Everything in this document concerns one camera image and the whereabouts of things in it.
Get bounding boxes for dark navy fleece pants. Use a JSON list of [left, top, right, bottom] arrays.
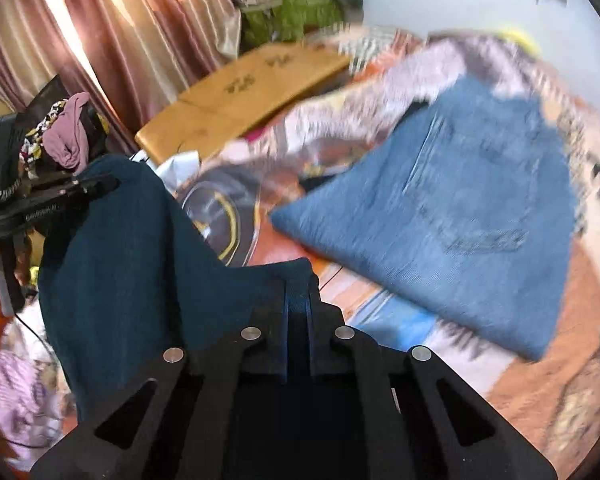
[[38, 155, 317, 422]]

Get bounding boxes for person's left hand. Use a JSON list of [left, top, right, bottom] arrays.
[[0, 235, 32, 286]]

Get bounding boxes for newspaper print bed blanket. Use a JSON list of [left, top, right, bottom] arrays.
[[176, 34, 600, 479]]

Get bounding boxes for folded blue jeans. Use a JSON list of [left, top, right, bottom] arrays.
[[270, 77, 576, 361]]

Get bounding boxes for bamboo folding lap desk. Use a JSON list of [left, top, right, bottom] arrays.
[[135, 44, 350, 165]]

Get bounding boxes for striped pink orange curtain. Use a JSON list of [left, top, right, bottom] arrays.
[[0, 0, 240, 154]]

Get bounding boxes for green patterned storage bag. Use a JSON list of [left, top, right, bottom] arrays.
[[240, 0, 343, 52]]

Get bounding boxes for yellow curved headboard pad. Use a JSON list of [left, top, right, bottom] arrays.
[[496, 25, 541, 58]]

